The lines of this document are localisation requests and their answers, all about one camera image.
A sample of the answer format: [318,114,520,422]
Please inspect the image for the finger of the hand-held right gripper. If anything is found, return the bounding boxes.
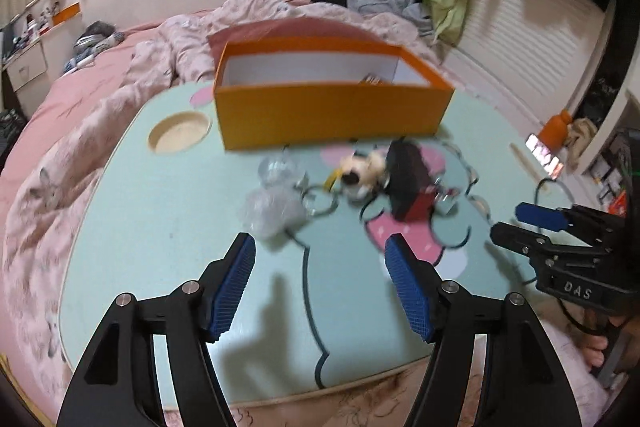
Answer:
[490,221,566,260]
[516,202,608,233]

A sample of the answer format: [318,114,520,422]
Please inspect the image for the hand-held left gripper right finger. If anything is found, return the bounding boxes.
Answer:
[384,233,586,427]

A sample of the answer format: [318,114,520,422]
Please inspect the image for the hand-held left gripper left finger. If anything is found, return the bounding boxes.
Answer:
[56,232,257,427]

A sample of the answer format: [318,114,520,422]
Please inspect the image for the clear plastic bag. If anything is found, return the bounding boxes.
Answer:
[242,184,307,240]

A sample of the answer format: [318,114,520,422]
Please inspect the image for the black card wallet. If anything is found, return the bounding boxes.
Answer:
[385,139,441,223]

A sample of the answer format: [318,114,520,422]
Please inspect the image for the clear round plastic piece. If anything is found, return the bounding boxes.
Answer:
[257,156,298,185]

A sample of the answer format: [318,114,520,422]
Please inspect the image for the cartoon mouse plush keychain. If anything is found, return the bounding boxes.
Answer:
[295,149,388,218]

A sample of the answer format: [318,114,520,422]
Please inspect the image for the orange cardboard box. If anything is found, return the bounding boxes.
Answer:
[214,37,456,151]

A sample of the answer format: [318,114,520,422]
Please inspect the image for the person's right hand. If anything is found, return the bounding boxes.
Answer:
[577,311,628,370]

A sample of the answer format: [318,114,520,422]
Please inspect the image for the smartphone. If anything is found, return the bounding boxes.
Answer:
[527,133,565,174]

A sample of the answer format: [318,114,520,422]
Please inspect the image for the orange bottle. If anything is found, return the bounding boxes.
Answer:
[539,109,572,148]

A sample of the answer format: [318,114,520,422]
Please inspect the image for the beige cloth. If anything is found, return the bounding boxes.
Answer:
[565,117,598,160]

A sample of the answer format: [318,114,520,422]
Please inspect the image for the green cartoon lap table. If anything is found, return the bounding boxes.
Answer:
[59,84,581,403]

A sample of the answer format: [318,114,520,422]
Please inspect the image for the white shelf unit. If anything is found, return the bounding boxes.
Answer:
[580,82,640,218]

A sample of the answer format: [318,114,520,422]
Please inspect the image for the pink bed sheet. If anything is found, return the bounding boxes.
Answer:
[0,24,166,168]

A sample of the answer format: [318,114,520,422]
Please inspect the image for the pink floral quilt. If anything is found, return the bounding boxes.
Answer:
[0,0,451,427]

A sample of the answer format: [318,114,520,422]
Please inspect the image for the grey striped clothing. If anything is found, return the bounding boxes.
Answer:
[62,21,125,72]

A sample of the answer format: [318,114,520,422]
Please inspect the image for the white bedside cabinet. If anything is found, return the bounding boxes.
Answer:
[0,39,48,92]

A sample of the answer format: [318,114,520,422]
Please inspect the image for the small orange box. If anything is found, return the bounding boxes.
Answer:
[51,2,82,26]

